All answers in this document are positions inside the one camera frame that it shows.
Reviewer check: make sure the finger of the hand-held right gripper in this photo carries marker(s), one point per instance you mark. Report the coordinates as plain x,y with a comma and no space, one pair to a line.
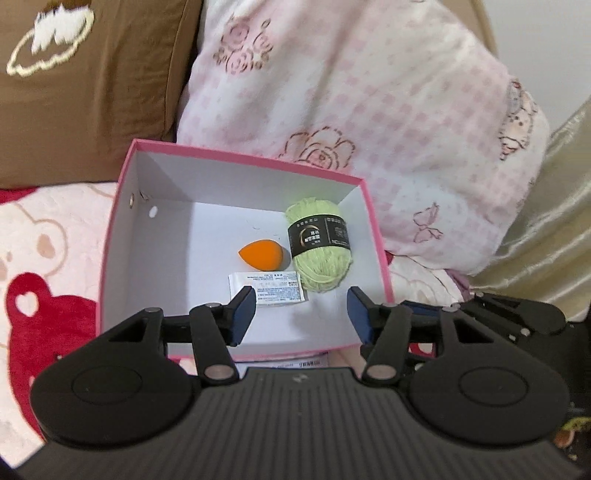
420,308
521,314

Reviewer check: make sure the orange makeup sponge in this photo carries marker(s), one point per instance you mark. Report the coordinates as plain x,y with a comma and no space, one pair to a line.
264,256

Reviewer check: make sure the white sachet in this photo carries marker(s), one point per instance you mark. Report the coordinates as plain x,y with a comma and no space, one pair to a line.
270,288

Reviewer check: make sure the light blue wet wipes pack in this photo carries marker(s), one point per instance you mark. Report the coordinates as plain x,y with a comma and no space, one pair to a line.
295,363

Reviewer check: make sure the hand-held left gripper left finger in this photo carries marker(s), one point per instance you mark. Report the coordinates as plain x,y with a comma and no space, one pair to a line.
241,316

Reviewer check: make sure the shiny beige cloth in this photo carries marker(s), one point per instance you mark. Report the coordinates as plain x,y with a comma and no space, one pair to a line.
554,221

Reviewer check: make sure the brown embroidered pillow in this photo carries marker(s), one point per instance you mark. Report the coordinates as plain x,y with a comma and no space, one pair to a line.
92,115

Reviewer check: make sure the pink floral checkered pillow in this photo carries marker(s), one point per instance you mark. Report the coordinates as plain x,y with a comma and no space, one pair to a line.
360,83

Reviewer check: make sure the green yarn ball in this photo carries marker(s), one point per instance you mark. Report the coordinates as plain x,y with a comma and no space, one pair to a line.
321,258

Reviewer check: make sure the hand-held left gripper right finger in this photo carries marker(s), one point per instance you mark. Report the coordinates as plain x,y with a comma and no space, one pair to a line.
361,318

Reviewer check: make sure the pink cardboard box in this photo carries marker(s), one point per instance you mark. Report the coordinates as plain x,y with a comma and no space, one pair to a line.
207,217

